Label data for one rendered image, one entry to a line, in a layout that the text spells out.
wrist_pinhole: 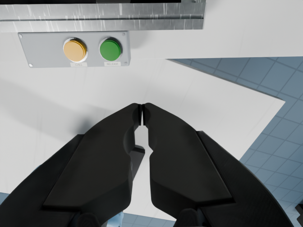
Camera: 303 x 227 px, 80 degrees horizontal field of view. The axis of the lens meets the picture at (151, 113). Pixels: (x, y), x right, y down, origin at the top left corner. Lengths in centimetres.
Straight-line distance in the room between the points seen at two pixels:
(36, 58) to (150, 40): 26
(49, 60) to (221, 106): 47
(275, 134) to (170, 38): 175
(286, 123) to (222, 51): 161
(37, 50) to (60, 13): 9
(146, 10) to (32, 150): 58
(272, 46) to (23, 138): 79
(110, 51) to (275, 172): 232
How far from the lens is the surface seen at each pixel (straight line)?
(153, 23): 39
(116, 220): 52
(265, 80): 173
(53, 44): 43
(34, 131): 69
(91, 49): 41
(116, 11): 39
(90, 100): 57
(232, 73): 157
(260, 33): 57
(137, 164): 67
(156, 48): 49
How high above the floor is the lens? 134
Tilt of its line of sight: 59 degrees down
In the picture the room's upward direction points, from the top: 176 degrees clockwise
